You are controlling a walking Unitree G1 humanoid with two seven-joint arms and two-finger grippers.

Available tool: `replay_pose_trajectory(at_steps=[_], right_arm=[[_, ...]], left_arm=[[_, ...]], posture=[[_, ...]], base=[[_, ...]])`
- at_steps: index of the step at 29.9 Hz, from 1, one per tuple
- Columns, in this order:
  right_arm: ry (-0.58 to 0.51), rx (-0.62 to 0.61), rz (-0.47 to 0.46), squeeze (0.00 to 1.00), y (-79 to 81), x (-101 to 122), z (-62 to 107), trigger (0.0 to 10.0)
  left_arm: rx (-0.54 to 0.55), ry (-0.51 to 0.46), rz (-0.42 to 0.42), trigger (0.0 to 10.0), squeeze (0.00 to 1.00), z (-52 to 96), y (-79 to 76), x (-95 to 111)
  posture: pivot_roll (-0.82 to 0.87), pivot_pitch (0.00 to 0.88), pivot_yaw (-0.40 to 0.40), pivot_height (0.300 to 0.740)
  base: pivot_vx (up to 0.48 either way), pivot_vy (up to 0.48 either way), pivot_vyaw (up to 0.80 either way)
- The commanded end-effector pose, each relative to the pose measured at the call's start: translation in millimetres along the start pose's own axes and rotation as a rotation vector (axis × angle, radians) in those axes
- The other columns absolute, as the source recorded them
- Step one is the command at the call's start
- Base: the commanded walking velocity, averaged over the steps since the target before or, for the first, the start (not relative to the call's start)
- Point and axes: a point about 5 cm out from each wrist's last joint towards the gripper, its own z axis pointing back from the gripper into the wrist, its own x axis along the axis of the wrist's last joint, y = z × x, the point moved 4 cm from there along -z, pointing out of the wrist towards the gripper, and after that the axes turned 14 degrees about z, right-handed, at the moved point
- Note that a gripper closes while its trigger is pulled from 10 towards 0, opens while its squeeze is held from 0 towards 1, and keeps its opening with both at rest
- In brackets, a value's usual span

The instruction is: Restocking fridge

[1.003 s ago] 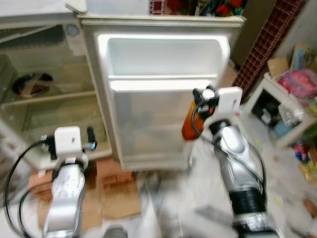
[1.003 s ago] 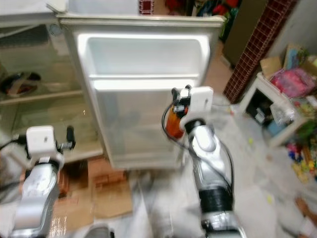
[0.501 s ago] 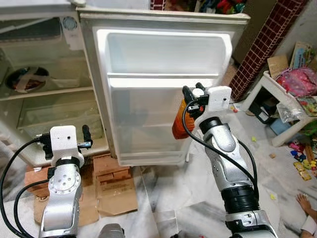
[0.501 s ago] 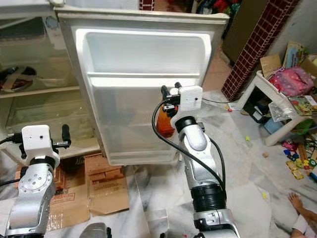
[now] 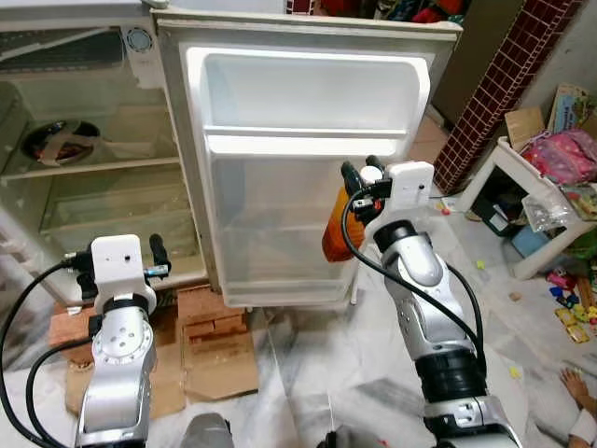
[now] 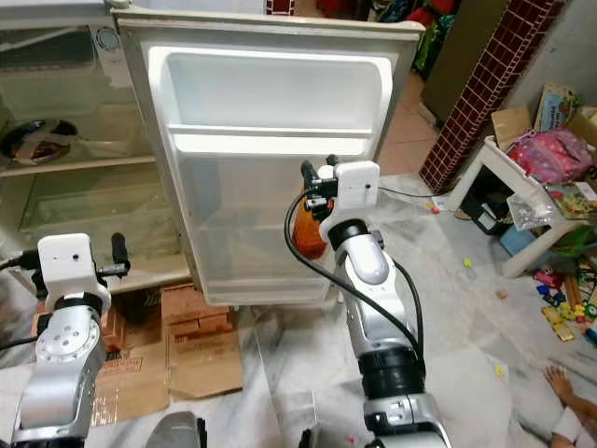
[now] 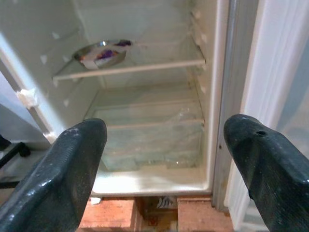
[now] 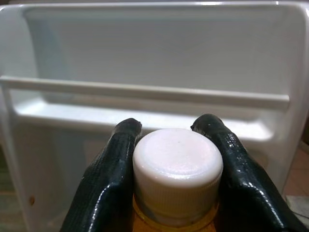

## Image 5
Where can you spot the amber sauce bottle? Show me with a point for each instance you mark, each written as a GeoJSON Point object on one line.
{"type": "Point", "coordinates": [334, 233]}

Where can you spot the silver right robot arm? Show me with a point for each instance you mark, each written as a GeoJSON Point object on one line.
{"type": "Point", "coordinates": [420, 280]}

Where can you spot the fridge door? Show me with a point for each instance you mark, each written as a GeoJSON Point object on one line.
{"type": "Point", "coordinates": [298, 233]}

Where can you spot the white small fridge body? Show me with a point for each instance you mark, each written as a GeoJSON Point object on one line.
{"type": "Point", "coordinates": [93, 205]}

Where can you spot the dark bowl in fridge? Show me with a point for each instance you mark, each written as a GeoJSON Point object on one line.
{"type": "Point", "coordinates": [58, 142]}

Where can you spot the person's bare hand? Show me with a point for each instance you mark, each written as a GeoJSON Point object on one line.
{"type": "Point", "coordinates": [578, 390]}

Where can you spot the single red brick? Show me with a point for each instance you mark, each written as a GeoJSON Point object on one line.
{"type": "Point", "coordinates": [70, 327]}

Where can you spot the flat brown cardboard sheet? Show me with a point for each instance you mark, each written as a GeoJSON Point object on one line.
{"type": "Point", "coordinates": [219, 369]}

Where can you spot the white low shelf table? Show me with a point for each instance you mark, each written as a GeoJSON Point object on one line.
{"type": "Point", "coordinates": [490, 173]}

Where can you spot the colourful floor toys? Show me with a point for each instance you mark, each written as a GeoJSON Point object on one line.
{"type": "Point", "coordinates": [574, 308]}

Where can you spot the red tiled pillar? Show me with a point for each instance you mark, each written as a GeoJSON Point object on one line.
{"type": "Point", "coordinates": [499, 84]}

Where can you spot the small brown cardboard box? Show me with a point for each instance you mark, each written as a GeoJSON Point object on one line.
{"type": "Point", "coordinates": [524, 126]}

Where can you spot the grey robot left leg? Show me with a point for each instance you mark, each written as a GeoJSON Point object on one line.
{"type": "Point", "coordinates": [207, 434]}

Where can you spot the grey robot leg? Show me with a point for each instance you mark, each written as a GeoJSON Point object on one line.
{"type": "Point", "coordinates": [207, 434]}
{"type": "Point", "coordinates": [347, 439]}

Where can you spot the crumpled clear plastic bag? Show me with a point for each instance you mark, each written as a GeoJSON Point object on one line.
{"type": "Point", "coordinates": [546, 213]}

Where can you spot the pink patterned bag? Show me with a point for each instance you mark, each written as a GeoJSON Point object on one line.
{"type": "Point", "coordinates": [564, 157]}

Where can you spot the colourful children's book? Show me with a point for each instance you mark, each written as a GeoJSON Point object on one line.
{"type": "Point", "coordinates": [569, 107]}

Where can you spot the grey robot right leg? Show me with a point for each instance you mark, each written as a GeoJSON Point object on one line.
{"type": "Point", "coordinates": [347, 439]}

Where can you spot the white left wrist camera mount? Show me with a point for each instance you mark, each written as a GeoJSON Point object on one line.
{"type": "Point", "coordinates": [121, 261]}

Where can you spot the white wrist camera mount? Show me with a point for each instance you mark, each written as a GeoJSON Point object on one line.
{"type": "Point", "coordinates": [409, 191]}
{"type": "Point", "coordinates": [121, 261]}

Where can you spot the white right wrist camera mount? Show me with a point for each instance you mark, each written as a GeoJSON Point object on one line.
{"type": "Point", "coordinates": [409, 191]}

